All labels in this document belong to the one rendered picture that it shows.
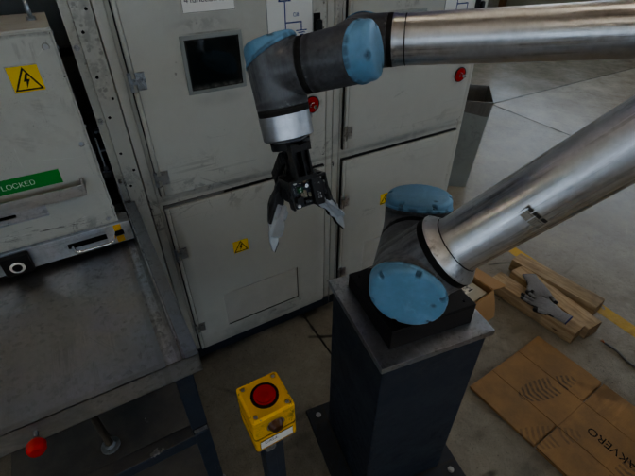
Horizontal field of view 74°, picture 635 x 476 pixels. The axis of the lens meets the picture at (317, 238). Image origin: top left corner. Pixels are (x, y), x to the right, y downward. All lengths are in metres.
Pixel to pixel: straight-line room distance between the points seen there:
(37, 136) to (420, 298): 0.88
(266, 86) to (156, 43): 0.63
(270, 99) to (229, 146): 0.74
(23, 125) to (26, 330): 0.44
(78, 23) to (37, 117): 0.30
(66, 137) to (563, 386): 1.98
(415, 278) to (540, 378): 1.40
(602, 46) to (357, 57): 0.38
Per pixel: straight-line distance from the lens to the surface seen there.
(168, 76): 1.33
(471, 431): 1.87
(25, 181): 1.17
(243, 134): 1.45
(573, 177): 0.73
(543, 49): 0.82
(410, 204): 0.92
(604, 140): 0.73
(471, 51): 0.80
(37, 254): 1.26
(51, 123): 1.12
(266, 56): 0.72
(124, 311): 1.08
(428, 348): 1.07
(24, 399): 1.01
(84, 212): 1.22
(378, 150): 1.80
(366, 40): 0.68
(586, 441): 2.01
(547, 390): 2.08
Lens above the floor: 1.57
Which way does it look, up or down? 37 degrees down
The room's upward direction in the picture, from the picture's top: straight up
